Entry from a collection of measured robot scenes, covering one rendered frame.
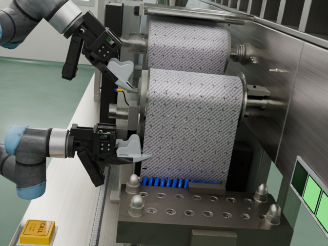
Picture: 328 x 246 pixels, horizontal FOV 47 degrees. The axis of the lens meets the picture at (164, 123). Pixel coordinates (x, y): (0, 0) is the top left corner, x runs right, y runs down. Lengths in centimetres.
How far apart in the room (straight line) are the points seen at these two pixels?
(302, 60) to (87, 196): 71
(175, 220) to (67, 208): 37
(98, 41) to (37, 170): 36
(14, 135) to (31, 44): 583
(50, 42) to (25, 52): 45
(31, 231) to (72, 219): 13
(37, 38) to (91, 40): 582
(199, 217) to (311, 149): 29
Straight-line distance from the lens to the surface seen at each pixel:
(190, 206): 94
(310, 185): 78
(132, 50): 121
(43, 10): 94
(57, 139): 97
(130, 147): 97
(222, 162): 103
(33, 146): 99
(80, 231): 105
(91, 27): 94
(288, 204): 132
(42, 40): 674
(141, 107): 96
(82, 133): 97
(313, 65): 83
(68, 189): 122
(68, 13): 93
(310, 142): 81
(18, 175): 104
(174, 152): 100
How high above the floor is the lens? 153
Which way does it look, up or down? 20 degrees down
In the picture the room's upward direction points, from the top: 7 degrees clockwise
